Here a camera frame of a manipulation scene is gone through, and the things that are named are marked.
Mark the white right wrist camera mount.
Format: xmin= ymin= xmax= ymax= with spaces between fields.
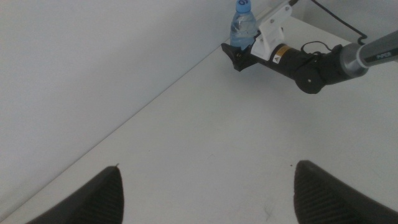
xmin=249 ymin=0 xmax=294 ymax=62

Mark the black right camera cable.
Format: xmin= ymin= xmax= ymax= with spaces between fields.
xmin=310 ymin=0 xmax=369 ymax=46

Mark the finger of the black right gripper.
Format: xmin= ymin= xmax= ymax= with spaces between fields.
xmin=221 ymin=42 xmax=247 ymax=73

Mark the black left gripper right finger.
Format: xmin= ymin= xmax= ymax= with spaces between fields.
xmin=293 ymin=159 xmax=398 ymax=224

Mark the clear water bottle blue cap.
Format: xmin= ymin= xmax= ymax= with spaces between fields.
xmin=229 ymin=0 xmax=259 ymax=51

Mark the thin black right gripper wire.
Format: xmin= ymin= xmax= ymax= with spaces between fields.
xmin=300 ymin=40 xmax=333 ymax=56

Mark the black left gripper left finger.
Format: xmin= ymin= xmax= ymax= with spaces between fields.
xmin=26 ymin=166 xmax=125 ymax=224

